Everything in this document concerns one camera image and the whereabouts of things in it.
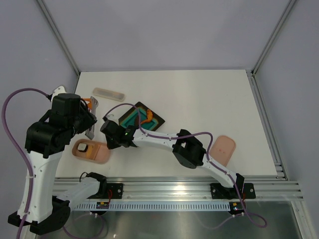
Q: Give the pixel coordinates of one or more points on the pink lunch box base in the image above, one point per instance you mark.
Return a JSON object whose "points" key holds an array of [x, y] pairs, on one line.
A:
{"points": [[97, 152]]}

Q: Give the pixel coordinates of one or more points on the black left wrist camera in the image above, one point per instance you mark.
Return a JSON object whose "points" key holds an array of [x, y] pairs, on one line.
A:
{"points": [[66, 105]]}

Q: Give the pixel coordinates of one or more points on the orange fried chicken piece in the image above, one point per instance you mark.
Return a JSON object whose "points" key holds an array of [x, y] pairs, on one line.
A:
{"points": [[149, 117]]}

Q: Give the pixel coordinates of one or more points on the aluminium mounting rail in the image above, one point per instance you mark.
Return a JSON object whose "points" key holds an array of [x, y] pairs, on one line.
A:
{"points": [[198, 189]]}

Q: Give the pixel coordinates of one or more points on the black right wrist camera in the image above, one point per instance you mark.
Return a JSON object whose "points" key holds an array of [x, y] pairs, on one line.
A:
{"points": [[111, 129]]}

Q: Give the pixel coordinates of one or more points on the beige cutlery case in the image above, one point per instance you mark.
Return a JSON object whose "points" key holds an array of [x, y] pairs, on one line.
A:
{"points": [[107, 94]]}

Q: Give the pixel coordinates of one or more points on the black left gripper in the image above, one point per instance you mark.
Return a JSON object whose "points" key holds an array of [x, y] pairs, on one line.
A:
{"points": [[89, 120]]}

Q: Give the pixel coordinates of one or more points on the right aluminium frame post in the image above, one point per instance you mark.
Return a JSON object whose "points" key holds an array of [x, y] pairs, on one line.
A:
{"points": [[289, 8]]}

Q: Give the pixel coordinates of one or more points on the aluminium frame post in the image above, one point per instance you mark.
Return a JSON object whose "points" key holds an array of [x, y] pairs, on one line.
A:
{"points": [[289, 8], [48, 17]]}

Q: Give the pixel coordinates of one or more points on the pink lunch box lid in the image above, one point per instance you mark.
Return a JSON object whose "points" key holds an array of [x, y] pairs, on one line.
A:
{"points": [[223, 149]]}

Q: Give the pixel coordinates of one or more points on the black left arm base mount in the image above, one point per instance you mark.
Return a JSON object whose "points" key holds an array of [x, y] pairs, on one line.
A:
{"points": [[110, 190]]}

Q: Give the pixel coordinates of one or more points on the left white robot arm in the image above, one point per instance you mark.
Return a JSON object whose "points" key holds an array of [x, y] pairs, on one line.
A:
{"points": [[45, 141]]}

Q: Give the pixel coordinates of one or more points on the white slotted cable duct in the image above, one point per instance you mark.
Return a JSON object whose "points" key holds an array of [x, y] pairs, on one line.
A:
{"points": [[167, 206]]}

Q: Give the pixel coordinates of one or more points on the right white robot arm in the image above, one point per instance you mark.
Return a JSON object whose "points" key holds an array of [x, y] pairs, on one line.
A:
{"points": [[186, 148]]}

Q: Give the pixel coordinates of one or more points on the orange fried shrimp piece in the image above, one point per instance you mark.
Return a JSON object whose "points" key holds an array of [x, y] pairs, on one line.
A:
{"points": [[87, 100]]}

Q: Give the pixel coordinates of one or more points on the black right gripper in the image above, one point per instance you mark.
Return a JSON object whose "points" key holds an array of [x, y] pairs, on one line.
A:
{"points": [[111, 145]]}

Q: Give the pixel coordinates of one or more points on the metal food tongs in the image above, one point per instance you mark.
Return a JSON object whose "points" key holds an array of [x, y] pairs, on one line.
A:
{"points": [[92, 110]]}

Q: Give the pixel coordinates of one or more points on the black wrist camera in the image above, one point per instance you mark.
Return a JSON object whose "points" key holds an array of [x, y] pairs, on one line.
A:
{"points": [[111, 129], [66, 105]]}

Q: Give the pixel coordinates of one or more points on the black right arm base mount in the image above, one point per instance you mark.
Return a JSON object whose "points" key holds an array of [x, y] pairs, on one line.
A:
{"points": [[246, 191]]}

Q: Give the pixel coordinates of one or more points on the white rice ball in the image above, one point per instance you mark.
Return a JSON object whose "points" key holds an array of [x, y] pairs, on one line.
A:
{"points": [[82, 147]]}

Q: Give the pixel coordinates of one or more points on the left aluminium frame post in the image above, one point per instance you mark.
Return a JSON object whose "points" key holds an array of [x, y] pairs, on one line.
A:
{"points": [[48, 17]]}

